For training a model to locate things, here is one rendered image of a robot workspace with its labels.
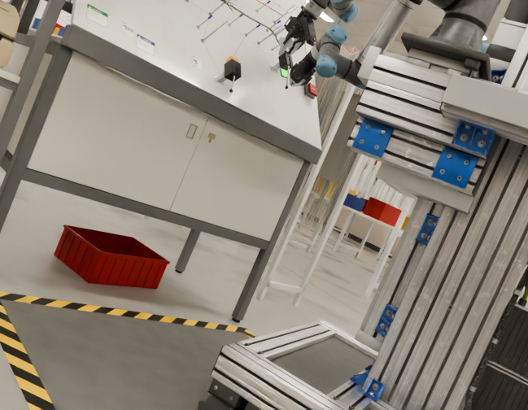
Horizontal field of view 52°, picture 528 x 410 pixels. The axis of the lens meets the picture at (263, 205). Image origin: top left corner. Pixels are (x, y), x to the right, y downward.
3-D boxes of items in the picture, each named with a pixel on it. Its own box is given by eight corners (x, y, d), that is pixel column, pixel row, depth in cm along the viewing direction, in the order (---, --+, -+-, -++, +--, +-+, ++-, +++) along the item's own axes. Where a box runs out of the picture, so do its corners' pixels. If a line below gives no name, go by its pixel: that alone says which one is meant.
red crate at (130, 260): (159, 290, 246) (170, 261, 245) (87, 284, 215) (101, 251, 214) (122, 263, 263) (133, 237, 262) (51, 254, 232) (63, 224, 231)
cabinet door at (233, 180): (270, 242, 243) (305, 160, 241) (170, 211, 207) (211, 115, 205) (267, 239, 245) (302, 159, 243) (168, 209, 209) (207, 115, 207)
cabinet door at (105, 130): (169, 211, 208) (209, 115, 205) (27, 167, 171) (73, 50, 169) (167, 209, 209) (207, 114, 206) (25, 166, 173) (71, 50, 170)
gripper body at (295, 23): (294, 32, 234) (311, 9, 228) (303, 44, 229) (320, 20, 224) (281, 27, 228) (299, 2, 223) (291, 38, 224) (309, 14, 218)
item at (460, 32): (478, 75, 148) (494, 41, 147) (476, 55, 134) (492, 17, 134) (426, 60, 154) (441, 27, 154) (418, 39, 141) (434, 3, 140)
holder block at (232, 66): (214, 98, 200) (232, 85, 193) (214, 71, 205) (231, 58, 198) (224, 102, 203) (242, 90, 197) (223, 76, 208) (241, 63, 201)
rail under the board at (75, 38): (316, 164, 241) (322, 151, 241) (65, 45, 163) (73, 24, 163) (308, 162, 245) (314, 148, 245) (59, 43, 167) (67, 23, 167)
